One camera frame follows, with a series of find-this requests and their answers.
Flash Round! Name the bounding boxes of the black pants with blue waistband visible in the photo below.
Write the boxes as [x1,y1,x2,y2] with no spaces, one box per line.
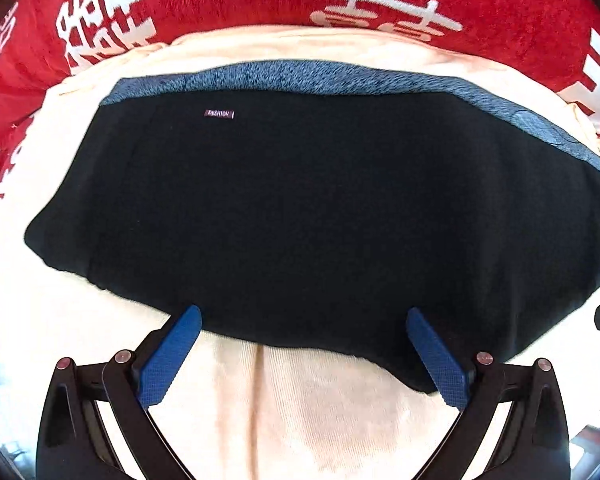
[24,61,600,392]

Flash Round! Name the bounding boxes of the cream embossed towel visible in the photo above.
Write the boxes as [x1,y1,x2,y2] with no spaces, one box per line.
[0,26,600,479]

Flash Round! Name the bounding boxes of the red blanket with white characters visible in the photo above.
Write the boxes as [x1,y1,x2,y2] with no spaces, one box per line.
[0,0,600,151]

